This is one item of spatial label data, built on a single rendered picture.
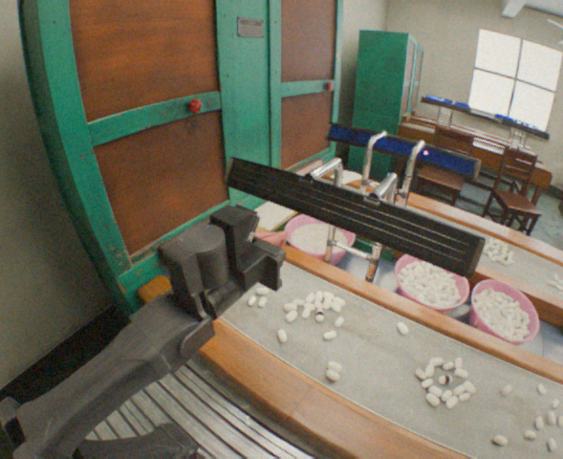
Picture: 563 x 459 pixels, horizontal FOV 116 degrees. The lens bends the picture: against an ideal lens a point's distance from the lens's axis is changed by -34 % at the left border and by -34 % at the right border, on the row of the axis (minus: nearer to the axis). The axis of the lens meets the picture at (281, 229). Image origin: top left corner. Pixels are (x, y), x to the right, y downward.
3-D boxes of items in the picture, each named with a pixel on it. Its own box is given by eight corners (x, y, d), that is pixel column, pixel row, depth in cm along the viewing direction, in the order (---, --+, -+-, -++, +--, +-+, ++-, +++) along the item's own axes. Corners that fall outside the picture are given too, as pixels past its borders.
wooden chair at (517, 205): (488, 248, 210) (525, 160, 158) (475, 224, 244) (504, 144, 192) (523, 253, 201) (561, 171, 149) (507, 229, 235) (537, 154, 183)
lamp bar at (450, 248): (470, 282, 40) (487, 251, 36) (222, 185, 71) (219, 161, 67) (473, 258, 46) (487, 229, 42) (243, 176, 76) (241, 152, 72)
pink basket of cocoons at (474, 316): (523, 369, 55) (540, 353, 50) (454, 340, 68) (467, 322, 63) (523, 313, 73) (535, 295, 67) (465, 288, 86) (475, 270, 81)
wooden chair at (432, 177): (405, 216, 255) (426, 128, 203) (416, 201, 282) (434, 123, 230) (445, 232, 232) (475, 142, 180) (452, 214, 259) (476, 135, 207)
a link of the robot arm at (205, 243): (193, 214, 34) (114, 260, 26) (241, 237, 30) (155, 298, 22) (205, 278, 41) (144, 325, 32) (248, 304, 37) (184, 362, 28)
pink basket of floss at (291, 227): (359, 270, 96) (364, 251, 91) (289, 276, 94) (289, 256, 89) (340, 229, 118) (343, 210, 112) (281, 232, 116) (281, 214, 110)
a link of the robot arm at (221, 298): (213, 251, 37) (176, 277, 33) (244, 267, 35) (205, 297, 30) (219, 285, 41) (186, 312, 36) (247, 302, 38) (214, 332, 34)
